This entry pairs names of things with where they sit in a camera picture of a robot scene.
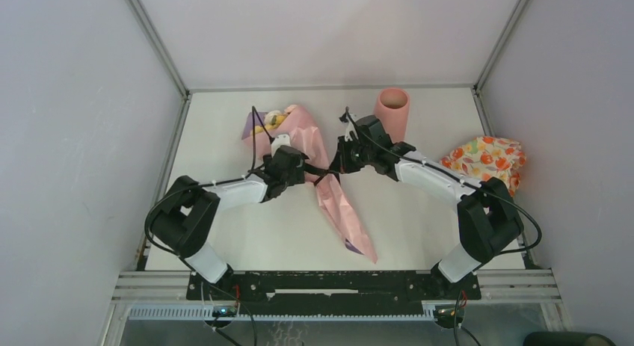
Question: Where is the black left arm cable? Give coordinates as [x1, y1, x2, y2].
[144, 105, 277, 265]

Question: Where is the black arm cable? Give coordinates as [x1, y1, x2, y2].
[345, 107, 543, 256]
[144, 105, 277, 265]

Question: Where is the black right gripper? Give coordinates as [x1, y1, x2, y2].
[330, 134, 375, 173]

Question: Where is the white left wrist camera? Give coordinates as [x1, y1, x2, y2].
[271, 134, 291, 156]

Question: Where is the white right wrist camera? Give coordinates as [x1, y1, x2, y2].
[340, 112, 358, 142]

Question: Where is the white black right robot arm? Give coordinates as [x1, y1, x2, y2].
[333, 111, 524, 298]

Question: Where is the floral patterned cloth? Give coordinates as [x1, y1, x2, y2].
[440, 136, 526, 197]

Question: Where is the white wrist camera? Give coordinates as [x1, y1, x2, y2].
[340, 112, 358, 142]
[271, 134, 291, 156]

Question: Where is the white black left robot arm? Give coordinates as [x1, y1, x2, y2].
[144, 146, 308, 299]

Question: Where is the pink purple wrapping paper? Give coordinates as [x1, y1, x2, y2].
[241, 105, 378, 263]

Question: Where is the black ribbon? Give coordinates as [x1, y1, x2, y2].
[304, 161, 341, 186]

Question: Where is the yellow flower bunch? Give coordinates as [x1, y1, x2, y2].
[248, 105, 298, 135]

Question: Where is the pink cylindrical vase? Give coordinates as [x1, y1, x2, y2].
[374, 87, 410, 142]

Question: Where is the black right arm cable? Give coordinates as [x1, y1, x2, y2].
[345, 107, 543, 256]

